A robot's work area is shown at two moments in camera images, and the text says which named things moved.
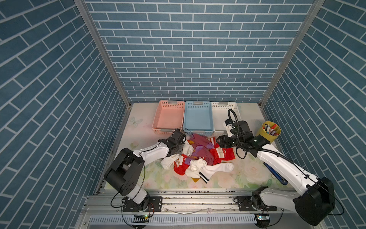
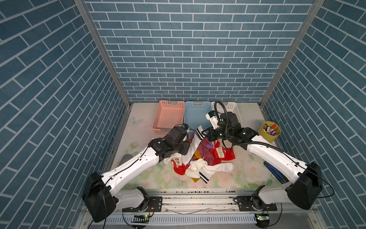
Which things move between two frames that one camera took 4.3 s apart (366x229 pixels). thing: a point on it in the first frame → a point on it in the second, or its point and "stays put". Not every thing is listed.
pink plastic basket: [169, 115] stays put
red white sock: [219, 154] stays put
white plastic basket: [219, 113] stays put
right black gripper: [223, 139] → [210, 134]
